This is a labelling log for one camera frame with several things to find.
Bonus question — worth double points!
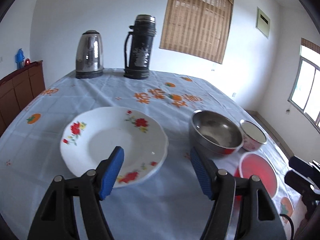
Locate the pink enamel basin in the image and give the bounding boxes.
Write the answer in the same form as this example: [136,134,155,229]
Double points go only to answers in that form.
[234,152,278,198]

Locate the glass window with frame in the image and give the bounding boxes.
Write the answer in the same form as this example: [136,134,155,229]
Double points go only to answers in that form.
[288,45,319,130]

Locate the dark wooden sideboard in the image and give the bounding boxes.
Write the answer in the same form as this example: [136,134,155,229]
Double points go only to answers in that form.
[0,61,45,134]

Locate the blue thermos jug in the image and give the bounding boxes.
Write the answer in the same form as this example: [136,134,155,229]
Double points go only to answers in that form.
[15,48,25,69]

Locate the small red pot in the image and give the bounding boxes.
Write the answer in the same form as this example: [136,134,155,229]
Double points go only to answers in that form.
[24,59,30,66]

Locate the stainless steel electric kettle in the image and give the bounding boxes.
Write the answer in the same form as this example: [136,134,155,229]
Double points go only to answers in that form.
[75,30,104,79]

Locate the white enamel bowl pink outside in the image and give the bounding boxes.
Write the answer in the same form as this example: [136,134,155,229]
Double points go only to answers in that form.
[240,119,267,152]

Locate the wall electrical panel box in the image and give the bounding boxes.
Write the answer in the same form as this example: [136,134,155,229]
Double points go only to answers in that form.
[256,7,271,38]

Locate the black cable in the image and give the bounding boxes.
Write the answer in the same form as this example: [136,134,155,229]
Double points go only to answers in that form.
[279,213,295,240]

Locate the white tablecloth orange prints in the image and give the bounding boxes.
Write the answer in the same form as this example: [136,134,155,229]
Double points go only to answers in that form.
[0,68,302,240]

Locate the stainless steel bowl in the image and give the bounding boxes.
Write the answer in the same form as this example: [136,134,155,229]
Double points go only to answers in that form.
[189,109,244,155]

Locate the bamboo window blind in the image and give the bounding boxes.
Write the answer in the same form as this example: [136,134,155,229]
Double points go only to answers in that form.
[159,0,234,64]

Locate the red flower white plate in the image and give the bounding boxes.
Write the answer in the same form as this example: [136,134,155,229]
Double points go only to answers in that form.
[60,107,169,188]

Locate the black worn thermos flask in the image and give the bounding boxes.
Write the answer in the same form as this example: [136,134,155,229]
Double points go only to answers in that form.
[124,14,156,80]

